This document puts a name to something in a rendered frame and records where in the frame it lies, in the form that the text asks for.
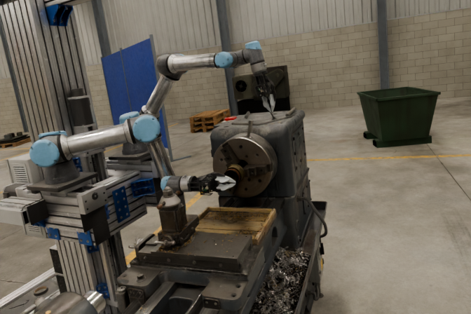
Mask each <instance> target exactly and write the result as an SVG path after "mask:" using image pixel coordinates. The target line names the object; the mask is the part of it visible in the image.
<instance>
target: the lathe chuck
mask: <svg viewBox="0 0 471 314"><path fill-rule="evenodd" d="M246 136H247V134H241V135H236V136H233V137H232V138H230V139H228V140H226V141H225V142H224V143H223V144H225V143H226V142H228V144H229V145H230V147H231V148H232V150H233V151H234V152H235V154H236V156H237V157H238V158H239V159H240V160H244V161H246V162H247V163H248V164H249V165H263V164H271V166H272V171H270V172H267V173H266V174H265V175H256V176H249V177H244V179H243V180H242V181H241V182H239V184H238V186H237V188H236V190H235V193H234V194H233V195H234V196H237V197H241V198H250V197H253V196H257V195H259V194H260V193H261V192H263V191H264V190H265V189H266V187H267V186H268V185H269V184H270V183H271V181H272V179H273V177H274V175H275V170H276V161H275V156H274V154H273V152H272V150H271V148H270V146H269V145H267V143H265V141H263V140H262V139H260V138H259V137H256V136H254V135H250V137H246ZM223 144H221V145H220V146H219V147H218V149H217V150H216V152H215V154H214V158H213V163H212V166H213V171H214V172H219V173H222V174H223V175H224V173H225V171H226V170H227V166H226V164H227V163H226V161H225V160H224V158H225V157H224V155H223V153H222V152H221V151H220V150H221V149H223V147H222V145H223Z"/></svg>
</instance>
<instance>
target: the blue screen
mask: <svg viewBox="0 0 471 314"><path fill-rule="evenodd" d="M149 37H150V38H149V39H146V40H144V41H141V42H139V43H136V44H135V45H132V46H130V47H127V48H125V49H122V48H120V51H118V52H116V53H113V54H111V55H108V56H106V57H103V58H102V57H100V59H101V63H102V70H103V74H104V80H105V85H106V89H107V95H108V99H109V106H110V110H111V117H112V121H113V125H119V124H120V121H119V117H120V116H121V115H123V114H126V113H129V112H133V111H138V112H140V110H141V109H142V107H143V106H144V105H146V104H147V102H148V101H149V98H150V97H151V94H152V92H153V91H154V89H155V87H156V85H157V83H158V81H159V79H160V76H159V72H158V70H157V68H156V60H157V58H156V50H155V45H154V41H153V34H150V35H149ZM159 113H160V118H159V119H160V122H159V123H160V126H161V134H162V137H161V140H162V143H163V146H164V147H165V148H167V149H168V152H169V157H170V162H173V161H178V160H181V159H184V158H189V157H191V155H188V156H184V157H181V158H176V159H173V157H172V149H171V144H170V136H169V132H168V123H167V119H166V114H165V106H164V103H163V106H162V107H161V109H160V111H159Z"/></svg>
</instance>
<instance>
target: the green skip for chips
mask: <svg viewBox="0 0 471 314"><path fill-rule="evenodd" d="M357 94H358V95H359V96H360V101H361V105H362V110H363V114H364V119H365V122H366V126H367V130H368V131H365V132H364V133H363V136H364V138H366V139H374V140H373V145H374V146H375V147H376V148H383V147H392V146H406V145H415V144H430V143H432V136H431V135H429V134H430V128H431V125H432V119H433V115H434V112H435V106H436V103H437V97H438V95H441V92H437V91H433V90H426V89H421V88H414V87H409V86H407V87H401V88H389V89H382V90H370V91H363V92H357Z"/></svg>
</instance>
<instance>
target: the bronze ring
mask: <svg viewBox="0 0 471 314"><path fill-rule="evenodd" d="M224 174H225V175H226V176H227V177H230V178H231V179H233V180H235V181H236V184H237V183H239V182H241V181H242V180H243V179H244V177H245V172H244V170H243V168H242V167H241V166H239V165H236V164H232V165H230V166H229V167H228V168H227V170H226V171H225V173H224Z"/></svg>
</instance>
